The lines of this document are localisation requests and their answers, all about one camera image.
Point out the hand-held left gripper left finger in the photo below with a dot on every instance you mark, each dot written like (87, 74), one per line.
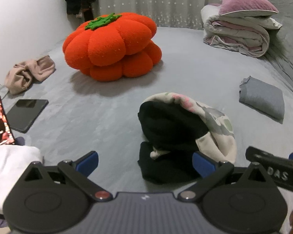
(88, 163)

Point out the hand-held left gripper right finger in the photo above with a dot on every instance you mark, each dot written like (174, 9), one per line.
(202, 164)

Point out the cream and black sweatshirt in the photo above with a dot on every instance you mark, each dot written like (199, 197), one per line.
(166, 126)

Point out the folded grey sweater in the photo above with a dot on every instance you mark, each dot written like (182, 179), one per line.
(261, 97)

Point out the folded white garment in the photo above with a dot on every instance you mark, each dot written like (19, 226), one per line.
(9, 168)

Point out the black tablet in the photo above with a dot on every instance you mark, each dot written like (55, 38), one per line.
(26, 114)

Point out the phone with lit screen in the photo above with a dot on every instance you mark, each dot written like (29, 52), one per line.
(0, 124)

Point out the crumpled beige garment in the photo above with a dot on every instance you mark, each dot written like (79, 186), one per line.
(26, 74)

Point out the grey quilted blanket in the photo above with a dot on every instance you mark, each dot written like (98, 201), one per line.
(290, 41)

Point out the orange pumpkin plush pillow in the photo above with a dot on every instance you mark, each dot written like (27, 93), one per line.
(112, 43)

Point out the folded white pink quilt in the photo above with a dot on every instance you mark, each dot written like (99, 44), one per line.
(234, 34)

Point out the purple pillow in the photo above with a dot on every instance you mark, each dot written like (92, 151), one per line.
(244, 2)

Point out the grey star curtain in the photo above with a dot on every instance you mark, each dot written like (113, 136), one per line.
(161, 2)

